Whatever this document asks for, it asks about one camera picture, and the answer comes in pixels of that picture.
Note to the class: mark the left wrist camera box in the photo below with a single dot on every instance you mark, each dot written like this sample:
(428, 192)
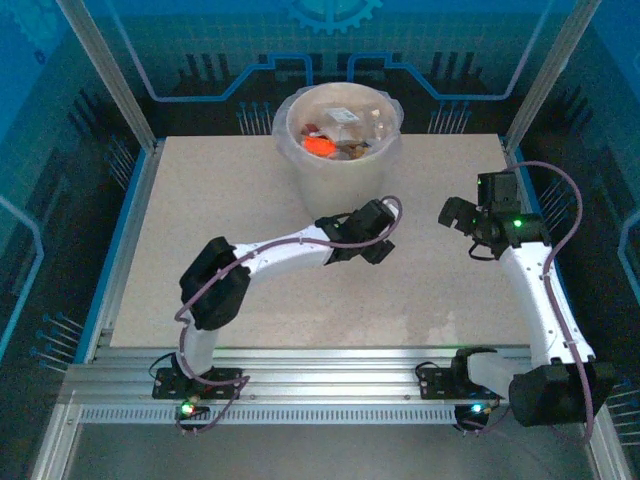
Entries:
(372, 216)

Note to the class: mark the square clear bottle white label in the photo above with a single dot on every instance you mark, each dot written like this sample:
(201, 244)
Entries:
(342, 116)

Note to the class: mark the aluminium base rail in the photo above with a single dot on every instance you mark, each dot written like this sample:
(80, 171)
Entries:
(325, 375)

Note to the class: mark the aluminium frame side rail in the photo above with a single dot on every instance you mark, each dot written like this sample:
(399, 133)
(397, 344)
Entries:
(52, 445)
(607, 450)

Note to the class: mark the blue table edge rail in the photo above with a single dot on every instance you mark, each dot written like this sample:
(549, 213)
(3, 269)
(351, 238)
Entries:
(520, 165)
(125, 240)

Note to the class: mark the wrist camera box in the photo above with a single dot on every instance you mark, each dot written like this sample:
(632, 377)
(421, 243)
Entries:
(499, 190)
(372, 216)

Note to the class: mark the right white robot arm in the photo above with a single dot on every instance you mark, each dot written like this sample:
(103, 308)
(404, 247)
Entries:
(530, 290)

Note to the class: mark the aluminium frame post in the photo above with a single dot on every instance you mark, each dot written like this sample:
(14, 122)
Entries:
(110, 75)
(550, 70)

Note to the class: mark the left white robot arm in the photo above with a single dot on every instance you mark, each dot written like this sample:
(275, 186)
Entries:
(280, 250)

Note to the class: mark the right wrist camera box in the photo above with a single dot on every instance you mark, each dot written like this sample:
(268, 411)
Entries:
(499, 190)

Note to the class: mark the translucent plastic bin liner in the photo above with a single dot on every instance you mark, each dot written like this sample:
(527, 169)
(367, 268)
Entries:
(280, 135)

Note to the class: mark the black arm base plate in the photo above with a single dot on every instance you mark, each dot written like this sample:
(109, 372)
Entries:
(225, 380)
(435, 380)

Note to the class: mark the red snack packet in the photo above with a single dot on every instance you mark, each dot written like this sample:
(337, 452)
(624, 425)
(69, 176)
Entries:
(312, 130)

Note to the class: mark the pale ribbed plastic bin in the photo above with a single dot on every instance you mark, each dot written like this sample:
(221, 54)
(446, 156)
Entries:
(345, 185)

